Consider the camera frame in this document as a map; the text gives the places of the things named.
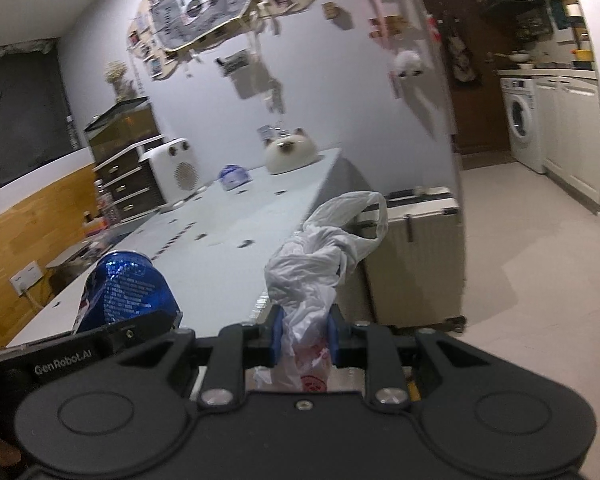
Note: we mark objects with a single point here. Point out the white kitchen cabinets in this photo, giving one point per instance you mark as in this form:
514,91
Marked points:
572,135

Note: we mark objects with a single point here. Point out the white washing machine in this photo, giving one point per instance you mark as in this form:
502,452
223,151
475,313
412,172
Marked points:
522,115

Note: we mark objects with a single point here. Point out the brown wooden door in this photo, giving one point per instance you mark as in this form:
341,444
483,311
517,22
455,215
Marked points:
475,110

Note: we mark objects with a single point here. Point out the white cat plush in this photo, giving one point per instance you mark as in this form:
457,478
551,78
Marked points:
290,154

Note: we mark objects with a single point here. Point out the white wall outlet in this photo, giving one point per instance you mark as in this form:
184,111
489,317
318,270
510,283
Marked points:
27,277

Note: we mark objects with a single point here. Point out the hanging wall calendar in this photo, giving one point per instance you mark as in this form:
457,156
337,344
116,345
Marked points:
235,63

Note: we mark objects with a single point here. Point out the dried flower bunch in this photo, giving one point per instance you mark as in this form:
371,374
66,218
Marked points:
118,80

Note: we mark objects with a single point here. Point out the white plastic bag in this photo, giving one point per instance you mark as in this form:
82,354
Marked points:
305,270

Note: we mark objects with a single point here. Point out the beige ribbed suitcase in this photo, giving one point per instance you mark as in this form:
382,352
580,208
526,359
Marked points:
420,260

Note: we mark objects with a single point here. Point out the wooden wall map board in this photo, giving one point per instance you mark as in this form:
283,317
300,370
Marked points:
215,10

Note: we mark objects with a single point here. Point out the white plush toy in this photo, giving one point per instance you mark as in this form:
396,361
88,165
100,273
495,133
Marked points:
407,64

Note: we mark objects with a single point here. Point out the white space heater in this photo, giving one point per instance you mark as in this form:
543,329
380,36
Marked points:
172,172

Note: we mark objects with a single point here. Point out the blue and white pouch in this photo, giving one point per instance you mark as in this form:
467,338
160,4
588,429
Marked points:
234,176

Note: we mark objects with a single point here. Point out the dark drawer cabinet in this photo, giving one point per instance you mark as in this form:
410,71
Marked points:
125,170

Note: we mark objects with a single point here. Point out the hanging apron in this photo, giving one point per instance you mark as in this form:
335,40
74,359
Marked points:
462,55

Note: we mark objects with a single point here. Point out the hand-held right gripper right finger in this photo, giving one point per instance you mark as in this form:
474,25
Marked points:
334,338

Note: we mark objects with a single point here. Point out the white cooking pot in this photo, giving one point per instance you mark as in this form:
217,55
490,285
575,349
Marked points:
520,56

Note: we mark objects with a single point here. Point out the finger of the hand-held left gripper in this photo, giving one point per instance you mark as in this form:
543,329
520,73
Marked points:
145,328

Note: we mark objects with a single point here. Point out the crushed blue can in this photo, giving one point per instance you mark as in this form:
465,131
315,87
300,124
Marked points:
125,285

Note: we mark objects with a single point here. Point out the black chalkboard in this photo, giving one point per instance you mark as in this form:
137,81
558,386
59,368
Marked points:
20,110

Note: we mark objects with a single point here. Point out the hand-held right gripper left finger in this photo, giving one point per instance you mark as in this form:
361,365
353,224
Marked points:
277,336

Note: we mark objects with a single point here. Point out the small grey side table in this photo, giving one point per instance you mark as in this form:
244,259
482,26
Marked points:
70,256

